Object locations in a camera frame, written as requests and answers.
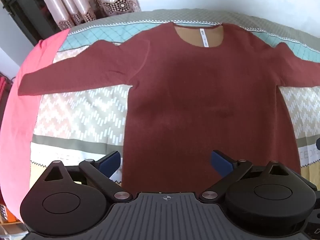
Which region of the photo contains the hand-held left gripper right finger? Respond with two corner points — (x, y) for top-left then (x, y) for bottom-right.
(199, 150), (292, 203)

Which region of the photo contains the orange box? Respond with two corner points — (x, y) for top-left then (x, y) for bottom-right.
(0, 204), (27, 240)

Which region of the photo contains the dark red long-sleeve sweater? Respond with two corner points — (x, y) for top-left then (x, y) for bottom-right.
(17, 22), (320, 194)

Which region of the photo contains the pink lace-trimmed curtain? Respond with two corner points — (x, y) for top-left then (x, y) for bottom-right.
(34, 0), (142, 30)

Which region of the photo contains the pink bed sheet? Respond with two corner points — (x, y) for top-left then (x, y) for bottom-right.
(0, 28), (72, 227)

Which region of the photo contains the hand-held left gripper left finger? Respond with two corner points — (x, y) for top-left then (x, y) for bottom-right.
(44, 151), (133, 203)

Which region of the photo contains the red cloth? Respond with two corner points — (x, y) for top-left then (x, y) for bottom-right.
(0, 72), (12, 108)

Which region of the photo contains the patterned quilted bed cover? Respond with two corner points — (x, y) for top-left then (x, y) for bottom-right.
(29, 8), (320, 188)

